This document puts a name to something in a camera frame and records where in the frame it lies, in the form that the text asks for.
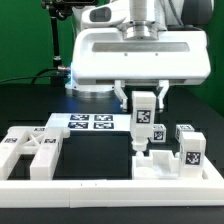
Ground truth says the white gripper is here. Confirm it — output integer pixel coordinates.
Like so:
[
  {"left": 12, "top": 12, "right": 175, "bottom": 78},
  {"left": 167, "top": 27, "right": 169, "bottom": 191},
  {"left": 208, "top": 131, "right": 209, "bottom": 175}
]
[{"left": 71, "top": 6, "right": 212, "bottom": 113}]

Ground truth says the white chair seat part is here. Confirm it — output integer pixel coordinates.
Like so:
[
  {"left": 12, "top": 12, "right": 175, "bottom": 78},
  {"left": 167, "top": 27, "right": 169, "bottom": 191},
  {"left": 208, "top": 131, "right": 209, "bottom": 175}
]
[{"left": 132, "top": 150, "right": 179, "bottom": 180}]

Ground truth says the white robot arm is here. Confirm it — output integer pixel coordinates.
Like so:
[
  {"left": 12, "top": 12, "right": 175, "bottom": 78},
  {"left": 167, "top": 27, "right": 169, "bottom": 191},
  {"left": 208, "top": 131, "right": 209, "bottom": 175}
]
[{"left": 66, "top": 0, "right": 214, "bottom": 109}]

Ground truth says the white chair backrest part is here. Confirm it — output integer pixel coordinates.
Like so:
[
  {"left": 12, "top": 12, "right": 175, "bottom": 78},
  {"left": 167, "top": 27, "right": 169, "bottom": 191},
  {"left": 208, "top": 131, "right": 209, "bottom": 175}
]
[{"left": 0, "top": 126, "right": 70, "bottom": 180}]

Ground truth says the white U-shaped obstacle fence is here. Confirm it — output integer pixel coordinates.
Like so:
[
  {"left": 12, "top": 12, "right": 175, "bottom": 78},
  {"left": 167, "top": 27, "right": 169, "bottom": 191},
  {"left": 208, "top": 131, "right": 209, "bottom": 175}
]
[{"left": 0, "top": 160, "right": 224, "bottom": 208}]

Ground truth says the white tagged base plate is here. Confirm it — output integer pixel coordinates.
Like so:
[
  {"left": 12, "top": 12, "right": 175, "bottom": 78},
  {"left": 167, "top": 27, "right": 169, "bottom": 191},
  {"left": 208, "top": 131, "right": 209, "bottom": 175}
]
[{"left": 46, "top": 113, "right": 131, "bottom": 132}]

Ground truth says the black cable on table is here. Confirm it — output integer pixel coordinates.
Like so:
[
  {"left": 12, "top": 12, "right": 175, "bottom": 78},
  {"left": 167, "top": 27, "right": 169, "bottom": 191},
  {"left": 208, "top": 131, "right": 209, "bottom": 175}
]
[{"left": 0, "top": 66, "right": 72, "bottom": 86}]

